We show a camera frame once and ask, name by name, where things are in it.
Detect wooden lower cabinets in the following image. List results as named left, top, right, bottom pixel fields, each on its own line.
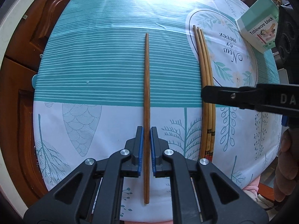
left=1, top=0, right=70, bottom=207

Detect brown wooden chopstick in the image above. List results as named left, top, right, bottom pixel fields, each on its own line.
left=143, top=33, right=150, bottom=204

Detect bamboo chopstick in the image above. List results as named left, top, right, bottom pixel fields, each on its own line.
left=199, top=29, right=216, bottom=162
left=197, top=28, right=216, bottom=162
left=192, top=25, right=210, bottom=161

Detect right hand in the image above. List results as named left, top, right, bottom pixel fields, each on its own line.
left=274, top=128, right=298, bottom=202

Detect teal white tablecloth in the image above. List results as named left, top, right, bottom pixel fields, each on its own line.
left=31, top=0, right=283, bottom=223

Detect white countertop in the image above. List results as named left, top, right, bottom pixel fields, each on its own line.
left=1, top=0, right=34, bottom=64

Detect green tableware holder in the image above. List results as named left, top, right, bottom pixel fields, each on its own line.
left=235, top=0, right=279, bottom=53

